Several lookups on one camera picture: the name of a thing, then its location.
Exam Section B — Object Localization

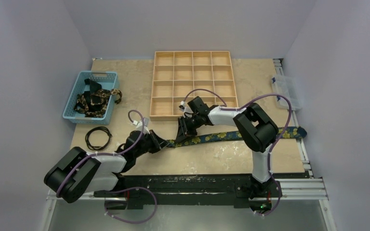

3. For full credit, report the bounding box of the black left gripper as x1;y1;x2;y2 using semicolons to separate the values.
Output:
133;129;169;158

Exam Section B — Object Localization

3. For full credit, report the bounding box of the wooden compartment tray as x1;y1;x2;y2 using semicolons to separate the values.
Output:
150;51;238;121

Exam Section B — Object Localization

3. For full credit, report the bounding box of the blue floral tie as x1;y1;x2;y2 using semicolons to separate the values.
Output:
166;127;307;148

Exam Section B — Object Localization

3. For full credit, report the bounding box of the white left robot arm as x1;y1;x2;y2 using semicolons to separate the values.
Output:
43;130;170;203

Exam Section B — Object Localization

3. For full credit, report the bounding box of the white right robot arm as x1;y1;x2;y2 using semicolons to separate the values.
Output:
175;96;278;196

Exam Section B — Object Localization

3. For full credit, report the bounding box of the leopard print tie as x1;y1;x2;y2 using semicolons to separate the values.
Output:
73;89;122;118

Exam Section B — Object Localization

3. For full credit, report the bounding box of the blue plastic basket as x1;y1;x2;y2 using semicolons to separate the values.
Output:
63;71;122;125

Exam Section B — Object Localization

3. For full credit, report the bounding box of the black tie in basket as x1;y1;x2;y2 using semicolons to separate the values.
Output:
83;78;102;106

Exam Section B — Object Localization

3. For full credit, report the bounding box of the clear plastic box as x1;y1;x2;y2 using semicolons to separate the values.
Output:
270;75;303;111

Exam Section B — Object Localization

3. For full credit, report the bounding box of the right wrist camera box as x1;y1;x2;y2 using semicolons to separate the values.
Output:
178;101;193;114

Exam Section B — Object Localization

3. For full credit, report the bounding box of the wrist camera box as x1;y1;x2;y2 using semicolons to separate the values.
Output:
132;118;149;129
178;101;193;114

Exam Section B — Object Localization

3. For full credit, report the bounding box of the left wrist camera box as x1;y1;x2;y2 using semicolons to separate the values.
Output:
132;118;149;129

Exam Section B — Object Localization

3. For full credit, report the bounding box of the black coiled cable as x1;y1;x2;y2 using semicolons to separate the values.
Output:
85;126;113;151

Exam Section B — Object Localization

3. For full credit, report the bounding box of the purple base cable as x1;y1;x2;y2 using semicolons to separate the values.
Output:
104;187;158;224

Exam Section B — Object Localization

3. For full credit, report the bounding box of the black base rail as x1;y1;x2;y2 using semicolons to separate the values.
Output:
93;174;282;212

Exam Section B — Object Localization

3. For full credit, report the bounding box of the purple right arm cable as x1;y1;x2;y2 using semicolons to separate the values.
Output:
184;89;292;217

